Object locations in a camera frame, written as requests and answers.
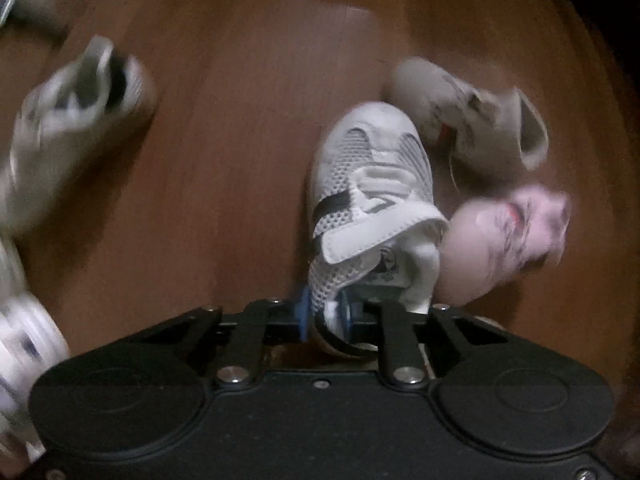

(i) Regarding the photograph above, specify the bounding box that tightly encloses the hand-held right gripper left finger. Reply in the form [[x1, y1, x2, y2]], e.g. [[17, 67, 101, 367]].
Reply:
[[132, 285, 315, 390]]

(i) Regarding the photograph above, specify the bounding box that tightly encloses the cream patterned baby shoe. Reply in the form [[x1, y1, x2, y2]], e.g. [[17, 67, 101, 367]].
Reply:
[[389, 56, 551, 183]]

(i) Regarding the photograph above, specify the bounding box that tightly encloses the white mesh velcro shoe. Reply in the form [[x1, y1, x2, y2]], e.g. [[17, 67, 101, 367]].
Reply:
[[304, 101, 451, 357]]

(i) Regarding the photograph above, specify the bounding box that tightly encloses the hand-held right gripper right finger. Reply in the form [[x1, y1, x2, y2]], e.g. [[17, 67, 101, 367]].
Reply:
[[339, 292, 508, 391]]

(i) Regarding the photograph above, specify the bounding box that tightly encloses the pink patterned baby shoe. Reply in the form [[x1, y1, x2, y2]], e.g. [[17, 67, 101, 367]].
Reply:
[[439, 184, 574, 307]]

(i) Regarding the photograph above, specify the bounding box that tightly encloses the white sneaker with black marks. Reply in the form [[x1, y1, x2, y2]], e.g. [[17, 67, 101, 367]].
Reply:
[[0, 35, 158, 238], [0, 237, 72, 463]]

